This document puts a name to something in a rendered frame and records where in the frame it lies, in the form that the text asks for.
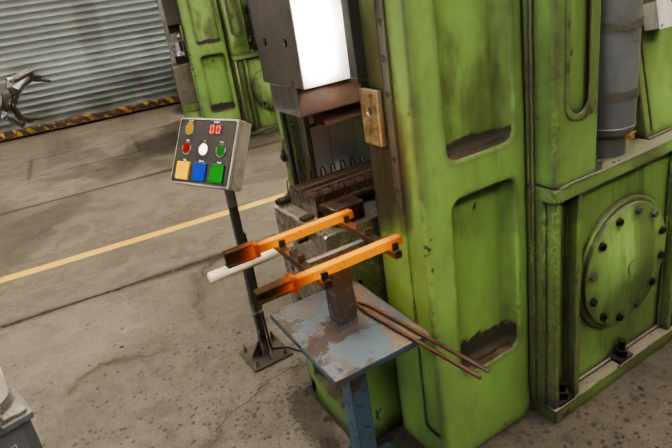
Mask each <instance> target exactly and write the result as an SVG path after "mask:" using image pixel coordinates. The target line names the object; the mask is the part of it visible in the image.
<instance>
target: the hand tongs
mask: <svg viewBox="0 0 672 448"><path fill-rule="evenodd" d="M355 301H356V307H357V308H358V309H360V310H361V311H362V312H364V313H365V314H367V315H368V316H370V317H372V318H373V319H375V320H377V321H378V322H380V323H382V324H384V325H385V326H387V327H389V328H390V329H392V330H394V331H396V332H397V333H399V334H401V335H402V336H404V337H406V338H408V339H409V340H411V341H413V342H415V343H416V344H418V345H420V346H421V347H423V348H425V349H427V350H428V351H430V352H432V353H434V354H435V355H437V356H439V357H440V358H442V359H444V360H446V361H447V362H449V363H451V364H453V365H454V366H456V367H458V368H459V369H461V370H463V371H465V372H466V373H468V374H470V375H472V376H473V377H475V378H477V379H479V380H481V379H482V376H481V375H480V374H478V373H476V372H475V371H473V370H471V369H469V368H468V367H466V366H464V365H462V364H461V363H459V362H457V361H455V360H454V359H452V358H450V357H448V356H447V355H445V354H443V353H441V352H439V351H438V350H436V349H434V348H432V347H431V346H429V345H427V344H425V343H424V342H422V341H420V340H418V339H417V338H415V337H413V336H411V335H410V334H408V333H406V332H404V331H403V330H401V329H399V328H397V327H396V326H394V325H392V324H390V323H389V322H387V321H385V320H383V319H382V318H380V317H378V316H376V315H375V314H373V313H371V312H369V311H368V310H366V309H365V308H364V307H362V306H361V305H363V306H365V307H368V308H370V309H372V310H374V311H376V312H378V313H380V314H382V315H383V316H385V317H387V318H389V319H391V320H392V321H394V322H396V323H398V324H400V325H401V326H403V327H405V328H407V329H409V330H410V331H412V332H414V333H416V334H418V335H419V336H421V337H423V338H425V339H427V340H428V341H430V342H432V343H434V344H435V345H437V346H439V347H441V348H443V349H444V350H446V351H448V352H450V353H452V354H453V355H455V356H457V357H459V358H461V359H462V360H464V361H466V362H468V363H469V364H471V365H473V366H475V367H477V368H478V369H480V370H482V371H484V372H486V373H490V369H489V368H487V367H485V366H483V365H481V364H480V363H478V362H476V361H474V360H472V359H470V358H469V357H467V356H465V355H463V354H461V353H460V352H458V351H456V350H454V349H452V348H450V347H449V346H447V345H445V344H443V343H441V342H439V341H438V340H436V339H434V338H432V337H430V336H429V335H427V334H425V333H423V332H421V331H419V330H418V329H416V328H414V327H412V326H410V325H409V324H407V323H405V322H403V321H401V320H399V319H398V318H396V317H394V316H392V315H390V314H388V313H387V312H385V311H383V310H381V309H379V308H377V307H375V306H373V305H371V304H369V303H366V302H363V301H360V300H357V297H356V296H355Z"/></svg>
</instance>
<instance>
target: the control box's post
mask: <svg viewBox="0 0 672 448"><path fill-rule="evenodd" d="M224 194H225V198H226V202H227V206H228V210H229V214H230V218H231V223H232V227H233V231H234V236H235V240H236V244H237V246H238V245H241V244H243V243H246V241H245V237H244V232H243V228H242V224H241V219H240V215H239V210H238V204H237V200H236V195H235V191H231V190H224ZM243 275H244V279H245V283H246V288H247V292H248V296H249V301H250V305H251V309H252V311H253V312H254V313H256V312H258V311H261V309H260V306H259V305H258V304H257V303H256V302H255V295H254V293H253V291H252V290H254V289H256V286H255V282H254V277H253V273H252V268H248V269H246V270H243ZM253 318H254V322H255V327H256V331H257V335H258V340H260V343H261V347H262V352H263V355H265V350H264V346H263V341H264V340H265V341H266V343H267V346H268V348H269V344H268V340H267V336H266V331H265V327H264V322H263V318H262V313H259V314H256V315H253Z"/></svg>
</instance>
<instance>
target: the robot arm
mask: <svg viewBox="0 0 672 448"><path fill-rule="evenodd" d="M34 73H35V71H34V70H32V69H29V68H27V69H25V70H23V71H21V72H19V73H17V74H15V75H13V76H11V77H6V78H5V81H7V86H5V87H0V111H3V112H2V115H0V118H1V119H3V120H7V121H9V122H11V123H12V124H14V125H16V126H18V127H20V128H23V129H24V128H25V124H26V123H33V121H34V120H43V119H44V118H43V117H41V116H38V115H25V116H23V115H22V114H21V112H20V111H19V109H18V108H17V106H16V105H17V104H18V98H19V94H20V93H21V92H22V90H23V89H24V88H25V87H26V86H27V85H28V84H29V83H31V82H32V81H35V82H51V80H50V79H47V78H44V77H42V76H40V75H38V74H34ZM17 82H18V83H17ZM15 83H16V84H15ZM13 84H15V85H13ZM10 110H11V112H12V113H13V114H14V115H15V116H16V118H17V119H18V121H20V122H18V121H16V120H15V119H13V118H11V117H10V116H9V114H7V112H9V111H10ZM26 412H27V408H26V406H25V405H22V404H20V402H19V401H18V400H17V399H16V397H15V396H14V395H13V393H12V389H11V387H10V386H7V384H6V380H5V377H4V375H3V372H2V370H1V367H0V434H1V433H2V432H3V430H2V426H3V425H4V424H6V423H8V422H10V421H11V420H13V419H15V418H18V417H20V416H22V415H24V414H25V413H26Z"/></svg>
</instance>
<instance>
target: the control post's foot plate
mask: <svg viewBox="0 0 672 448"><path fill-rule="evenodd" d="M270 334H271V335H270V341H271V344H272V347H281V346H285V345H284V344H283V343H282V342H281V341H280V340H279V339H278V338H277V337H276V336H275V335H274V334H273V333H272V331H270ZM263 346H264V350H265V355H263V352H262V347H261V343H260V340H258V341H257V343H256V344H254V345H252V346H249V347H247V348H246V347H245V346H244V347H243V348H244V349H243V350H241V351H240V352H239V354H240V355H241V357H242V358H243V359H244V360H245V361H246V364H247V365H249V366H250V367H251V368H252V370H253V371H254V372H255V373H257V372H259V371H262V370H264V369H266V368H268V367H271V366H274V365H275V364H277V363H278V362H280V361H283V360H285V359H287V358H289V357H290V356H293V355H294V353H293V352H292V351H291V350H289V348H281V349H272V348H271V347H270V345H269V348H268V346H267V343H266V341H265V340H264V341H263ZM269 349H270V351H269Z"/></svg>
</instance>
